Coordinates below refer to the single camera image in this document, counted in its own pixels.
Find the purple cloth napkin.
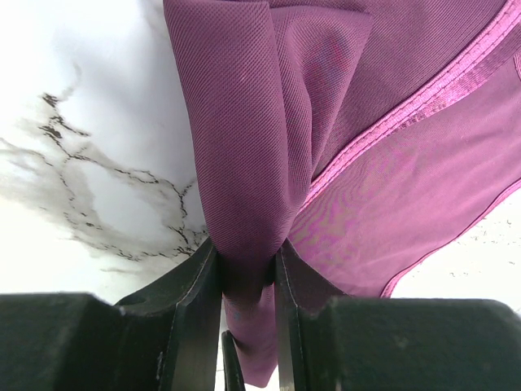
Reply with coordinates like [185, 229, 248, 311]
[164, 1, 520, 387]

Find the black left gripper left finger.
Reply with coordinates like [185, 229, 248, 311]
[1, 241, 221, 390]

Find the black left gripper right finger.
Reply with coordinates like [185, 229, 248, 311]
[274, 242, 520, 390]

